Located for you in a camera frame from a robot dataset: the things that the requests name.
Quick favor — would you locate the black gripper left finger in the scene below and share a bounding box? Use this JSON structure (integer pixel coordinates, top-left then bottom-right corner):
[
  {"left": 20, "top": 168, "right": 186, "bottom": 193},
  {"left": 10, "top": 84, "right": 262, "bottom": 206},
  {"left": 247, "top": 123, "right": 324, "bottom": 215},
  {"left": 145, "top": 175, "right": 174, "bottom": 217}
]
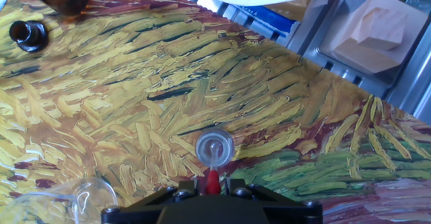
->
[{"left": 100, "top": 179, "right": 200, "bottom": 224}]

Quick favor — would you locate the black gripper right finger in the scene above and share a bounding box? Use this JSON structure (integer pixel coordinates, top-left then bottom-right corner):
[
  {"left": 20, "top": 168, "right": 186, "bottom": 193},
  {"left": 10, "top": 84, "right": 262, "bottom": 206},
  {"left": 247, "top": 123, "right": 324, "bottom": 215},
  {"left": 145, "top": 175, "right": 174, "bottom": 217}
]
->
[{"left": 226, "top": 178, "right": 323, "bottom": 224}]

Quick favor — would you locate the red bulb glass dropper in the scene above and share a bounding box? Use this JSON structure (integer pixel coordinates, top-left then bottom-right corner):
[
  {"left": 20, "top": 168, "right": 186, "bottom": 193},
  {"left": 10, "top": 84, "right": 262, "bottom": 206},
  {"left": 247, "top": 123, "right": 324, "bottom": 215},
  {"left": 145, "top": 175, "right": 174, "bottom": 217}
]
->
[{"left": 205, "top": 142, "right": 222, "bottom": 195}]

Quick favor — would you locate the small clear glass bottle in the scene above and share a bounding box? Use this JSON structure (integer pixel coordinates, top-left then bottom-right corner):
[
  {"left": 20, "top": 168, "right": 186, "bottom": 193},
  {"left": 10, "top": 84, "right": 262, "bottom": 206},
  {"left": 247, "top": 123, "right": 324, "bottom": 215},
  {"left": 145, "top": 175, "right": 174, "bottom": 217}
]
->
[{"left": 195, "top": 128, "right": 236, "bottom": 168}]

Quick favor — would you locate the empty clear glass beaker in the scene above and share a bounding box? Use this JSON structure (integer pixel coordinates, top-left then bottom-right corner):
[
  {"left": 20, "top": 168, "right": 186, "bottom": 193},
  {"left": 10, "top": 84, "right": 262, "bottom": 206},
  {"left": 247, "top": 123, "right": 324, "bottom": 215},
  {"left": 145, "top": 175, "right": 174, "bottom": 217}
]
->
[{"left": 0, "top": 177, "right": 119, "bottom": 224}]

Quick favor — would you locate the Van Gogh print tablecloth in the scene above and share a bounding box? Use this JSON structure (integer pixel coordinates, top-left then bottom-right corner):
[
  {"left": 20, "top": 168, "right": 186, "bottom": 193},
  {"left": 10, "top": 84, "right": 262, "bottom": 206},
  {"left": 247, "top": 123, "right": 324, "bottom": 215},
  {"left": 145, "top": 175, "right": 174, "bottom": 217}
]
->
[{"left": 0, "top": 0, "right": 431, "bottom": 224}]

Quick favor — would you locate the large cardboard box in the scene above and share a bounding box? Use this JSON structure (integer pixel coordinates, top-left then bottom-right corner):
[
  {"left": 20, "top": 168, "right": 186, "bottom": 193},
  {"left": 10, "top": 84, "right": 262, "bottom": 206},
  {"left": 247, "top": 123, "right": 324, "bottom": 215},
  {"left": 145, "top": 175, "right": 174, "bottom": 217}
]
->
[{"left": 331, "top": 0, "right": 430, "bottom": 75}]

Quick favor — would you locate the silver digital scale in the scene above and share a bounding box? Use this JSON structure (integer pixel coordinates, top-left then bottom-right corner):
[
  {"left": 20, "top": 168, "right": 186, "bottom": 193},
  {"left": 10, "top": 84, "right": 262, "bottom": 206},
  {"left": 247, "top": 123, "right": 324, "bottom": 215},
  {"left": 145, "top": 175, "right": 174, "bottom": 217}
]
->
[{"left": 286, "top": 0, "right": 431, "bottom": 99}]

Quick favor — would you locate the blue plastic packet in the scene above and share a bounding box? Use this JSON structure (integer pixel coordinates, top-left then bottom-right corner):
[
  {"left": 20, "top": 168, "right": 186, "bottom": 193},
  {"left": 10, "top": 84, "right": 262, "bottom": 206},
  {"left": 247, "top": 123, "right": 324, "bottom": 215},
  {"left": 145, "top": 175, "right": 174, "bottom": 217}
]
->
[{"left": 232, "top": 3, "right": 297, "bottom": 35}]

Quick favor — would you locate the small amber glass bottle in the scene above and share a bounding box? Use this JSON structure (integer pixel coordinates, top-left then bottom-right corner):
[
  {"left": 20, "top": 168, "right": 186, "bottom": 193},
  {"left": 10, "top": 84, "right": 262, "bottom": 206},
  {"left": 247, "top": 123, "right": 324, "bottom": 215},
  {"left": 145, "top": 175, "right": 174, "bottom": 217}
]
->
[{"left": 9, "top": 20, "right": 49, "bottom": 53}]

